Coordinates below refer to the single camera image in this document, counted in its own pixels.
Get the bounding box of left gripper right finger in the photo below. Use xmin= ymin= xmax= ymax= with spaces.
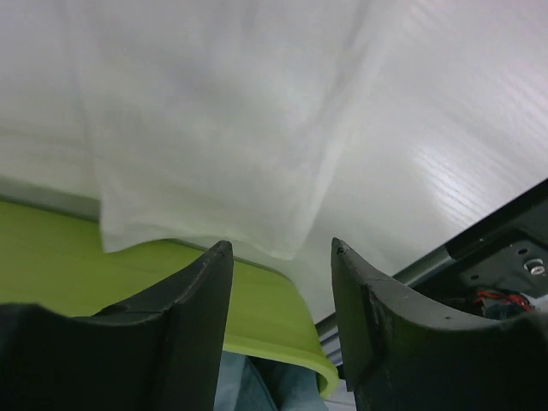
xmin=331 ymin=239 xmax=547 ymax=410

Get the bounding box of grey blue t shirt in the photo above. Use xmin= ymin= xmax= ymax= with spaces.
xmin=213 ymin=352 xmax=327 ymax=411

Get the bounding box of green plastic basket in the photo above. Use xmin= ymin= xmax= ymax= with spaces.
xmin=1 ymin=202 xmax=339 ymax=398

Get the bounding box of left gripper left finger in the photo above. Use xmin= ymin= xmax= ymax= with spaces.
xmin=1 ymin=241 xmax=234 ymax=410

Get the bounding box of white floral t shirt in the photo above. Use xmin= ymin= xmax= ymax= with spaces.
xmin=1 ymin=1 xmax=408 ymax=259

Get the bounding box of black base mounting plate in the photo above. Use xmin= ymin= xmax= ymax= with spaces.
xmin=436 ymin=181 xmax=547 ymax=319

